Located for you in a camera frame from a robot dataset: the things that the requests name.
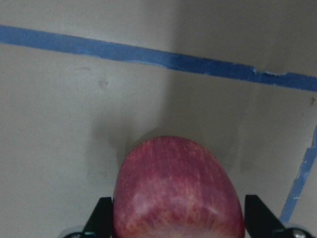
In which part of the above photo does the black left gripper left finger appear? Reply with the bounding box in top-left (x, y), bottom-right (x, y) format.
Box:
top-left (83, 197), bottom-right (113, 238)

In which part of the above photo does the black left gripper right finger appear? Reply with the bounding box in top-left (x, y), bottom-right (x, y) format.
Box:
top-left (244, 195), bottom-right (289, 238)

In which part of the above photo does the red yellow apple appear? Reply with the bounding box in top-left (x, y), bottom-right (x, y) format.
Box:
top-left (113, 136), bottom-right (245, 238)

